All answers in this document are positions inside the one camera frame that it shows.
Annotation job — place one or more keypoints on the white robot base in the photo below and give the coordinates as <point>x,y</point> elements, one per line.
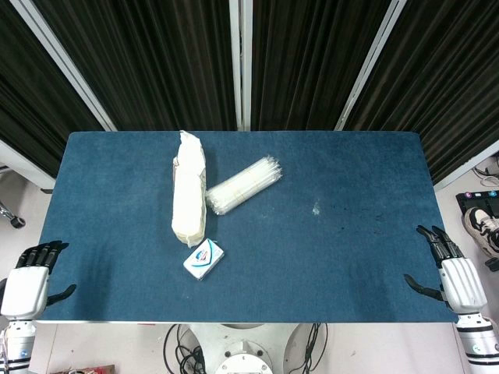
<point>243,350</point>

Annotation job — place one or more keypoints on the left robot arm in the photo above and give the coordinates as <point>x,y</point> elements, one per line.
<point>17,343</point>

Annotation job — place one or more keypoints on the office chair caster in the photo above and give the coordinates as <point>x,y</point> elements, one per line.
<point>16,222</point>

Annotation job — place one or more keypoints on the black white sneaker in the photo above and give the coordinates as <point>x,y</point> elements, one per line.
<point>483,230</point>

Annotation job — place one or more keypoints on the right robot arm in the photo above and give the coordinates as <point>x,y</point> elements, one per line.
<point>477,339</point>

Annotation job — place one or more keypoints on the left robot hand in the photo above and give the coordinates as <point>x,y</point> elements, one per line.
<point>25,286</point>

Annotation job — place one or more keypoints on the small white blue soap box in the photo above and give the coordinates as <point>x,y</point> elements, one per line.
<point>203,260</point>

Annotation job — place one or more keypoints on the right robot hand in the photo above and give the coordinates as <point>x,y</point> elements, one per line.
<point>461,284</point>

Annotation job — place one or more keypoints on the blue felt table cover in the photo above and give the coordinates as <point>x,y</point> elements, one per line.
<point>249,233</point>

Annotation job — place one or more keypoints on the black device with buttons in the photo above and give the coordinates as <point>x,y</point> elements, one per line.
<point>481,200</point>

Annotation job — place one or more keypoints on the long white wrapped package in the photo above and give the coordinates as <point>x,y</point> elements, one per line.
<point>190,191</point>

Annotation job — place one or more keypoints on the white frame post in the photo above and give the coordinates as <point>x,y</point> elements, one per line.
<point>62,62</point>
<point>370,66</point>
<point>238,64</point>

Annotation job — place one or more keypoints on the clear straw bundle pack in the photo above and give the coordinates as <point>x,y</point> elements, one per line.
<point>243,185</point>

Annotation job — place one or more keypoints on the black pleated curtain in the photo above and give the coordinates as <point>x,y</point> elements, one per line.
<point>156,62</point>

